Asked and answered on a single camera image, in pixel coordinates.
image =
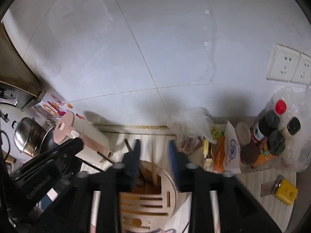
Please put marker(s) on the stainless steel pot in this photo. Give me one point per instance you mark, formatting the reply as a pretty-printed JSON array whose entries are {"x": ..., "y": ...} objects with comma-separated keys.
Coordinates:
[{"x": 28, "y": 136}]

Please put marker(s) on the orange label sauce bottle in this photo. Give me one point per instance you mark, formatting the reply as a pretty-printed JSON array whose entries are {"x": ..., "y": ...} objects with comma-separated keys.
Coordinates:
[{"x": 270, "y": 148}]

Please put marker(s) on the orange snack packet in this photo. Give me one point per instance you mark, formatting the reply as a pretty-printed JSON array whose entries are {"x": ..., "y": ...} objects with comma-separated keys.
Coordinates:
[{"x": 220, "y": 157}]

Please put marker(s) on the colourful wall sticker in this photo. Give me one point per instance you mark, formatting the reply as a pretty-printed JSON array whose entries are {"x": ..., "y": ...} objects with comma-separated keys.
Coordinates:
[{"x": 53, "y": 106}]

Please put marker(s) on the red cap soy sauce bottle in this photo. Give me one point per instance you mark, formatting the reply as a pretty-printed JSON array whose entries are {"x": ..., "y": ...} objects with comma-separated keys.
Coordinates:
[{"x": 268, "y": 122}]

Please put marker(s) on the striped cat table cloth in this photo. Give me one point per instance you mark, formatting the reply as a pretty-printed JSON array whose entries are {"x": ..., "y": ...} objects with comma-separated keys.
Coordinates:
[{"x": 257, "y": 182}]

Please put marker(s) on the brown card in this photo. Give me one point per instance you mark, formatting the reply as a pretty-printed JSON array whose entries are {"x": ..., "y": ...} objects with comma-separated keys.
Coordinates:
[{"x": 267, "y": 188}]

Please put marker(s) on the black cap dark bottle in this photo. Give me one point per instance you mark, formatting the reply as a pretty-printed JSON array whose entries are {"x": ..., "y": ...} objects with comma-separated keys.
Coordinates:
[{"x": 293, "y": 127}]

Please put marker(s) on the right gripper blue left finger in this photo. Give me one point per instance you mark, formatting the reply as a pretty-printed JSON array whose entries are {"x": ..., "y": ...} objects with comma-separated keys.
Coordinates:
[{"x": 132, "y": 163}]

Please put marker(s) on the white wall socket middle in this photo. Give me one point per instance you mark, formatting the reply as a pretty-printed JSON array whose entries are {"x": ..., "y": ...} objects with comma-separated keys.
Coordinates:
[{"x": 302, "y": 72}]

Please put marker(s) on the beige utensil holder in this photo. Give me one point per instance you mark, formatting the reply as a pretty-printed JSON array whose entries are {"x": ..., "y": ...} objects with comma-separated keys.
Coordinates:
[{"x": 154, "y": 204}]

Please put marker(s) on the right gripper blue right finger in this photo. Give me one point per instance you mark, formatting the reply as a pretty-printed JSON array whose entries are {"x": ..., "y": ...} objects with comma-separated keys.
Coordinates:
[{"x": 178, "y": 162}]

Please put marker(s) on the clear plastic bag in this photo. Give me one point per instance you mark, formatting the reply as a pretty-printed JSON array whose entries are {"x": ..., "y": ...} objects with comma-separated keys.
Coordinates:
[{"x": 296, "y": 155}]

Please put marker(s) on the white wall socket left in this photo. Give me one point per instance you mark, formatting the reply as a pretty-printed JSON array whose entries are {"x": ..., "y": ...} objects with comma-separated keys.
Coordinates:
[{"x": 283, "y": 63}]

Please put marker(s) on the cream pink electric kettle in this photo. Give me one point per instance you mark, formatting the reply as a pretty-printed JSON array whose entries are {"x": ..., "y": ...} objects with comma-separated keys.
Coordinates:
[{"x": 96, "y": 145}]

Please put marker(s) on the white wall socket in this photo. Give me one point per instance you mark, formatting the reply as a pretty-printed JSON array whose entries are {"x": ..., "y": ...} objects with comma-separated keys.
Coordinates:
[
  {"x": 283, "y": 63},
  {"x": 302, "y": 72}
]

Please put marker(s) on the white blue packet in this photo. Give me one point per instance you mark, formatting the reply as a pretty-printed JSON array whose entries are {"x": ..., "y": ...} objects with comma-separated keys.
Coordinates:
[{"x": 232, "y": 150}]

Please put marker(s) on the brown lid spice jar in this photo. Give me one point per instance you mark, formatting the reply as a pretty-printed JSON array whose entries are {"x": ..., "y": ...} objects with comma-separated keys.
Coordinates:
[{"x": 249, "y": 152}]

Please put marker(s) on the crumpled plastic bag left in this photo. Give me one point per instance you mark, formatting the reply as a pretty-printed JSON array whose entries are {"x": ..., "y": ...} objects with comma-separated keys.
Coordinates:
[{"x": 191, "y": 127}]

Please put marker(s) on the black frying pan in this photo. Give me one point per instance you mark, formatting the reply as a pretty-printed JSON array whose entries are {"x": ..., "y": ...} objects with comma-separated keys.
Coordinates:
[{"x": 48, "y": 142}]

